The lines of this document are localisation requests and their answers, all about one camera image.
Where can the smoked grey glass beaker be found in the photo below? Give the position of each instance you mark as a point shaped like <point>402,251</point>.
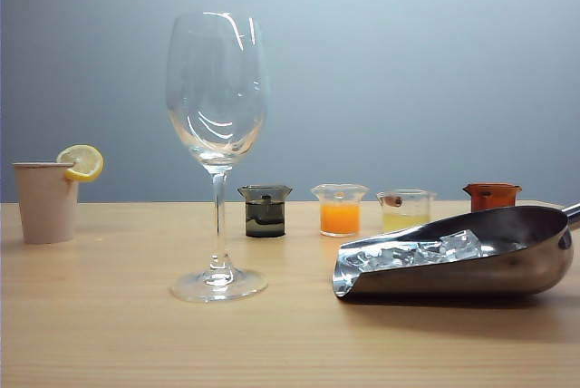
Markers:
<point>265,220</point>

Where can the clear beaker with pale juice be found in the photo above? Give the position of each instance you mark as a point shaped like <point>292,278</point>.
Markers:
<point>403,220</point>

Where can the yellow lemon slice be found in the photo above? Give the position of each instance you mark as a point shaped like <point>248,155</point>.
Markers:
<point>84,161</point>

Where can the clear beaker with orange juice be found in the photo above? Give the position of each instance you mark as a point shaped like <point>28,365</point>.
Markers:
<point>340,218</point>

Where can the beige paper cup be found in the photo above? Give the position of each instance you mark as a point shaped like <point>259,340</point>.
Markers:
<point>45,206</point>

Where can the clear wine glass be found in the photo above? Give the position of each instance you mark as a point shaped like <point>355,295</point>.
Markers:
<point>217,157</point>

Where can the amber glass beaker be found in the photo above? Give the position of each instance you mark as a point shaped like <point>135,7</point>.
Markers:
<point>491,197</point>

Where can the clear ice cubes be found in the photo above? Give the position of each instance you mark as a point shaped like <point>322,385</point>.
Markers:
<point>457,243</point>

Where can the stainless steel ice scoop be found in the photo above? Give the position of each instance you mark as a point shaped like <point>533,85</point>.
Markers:
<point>453,277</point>

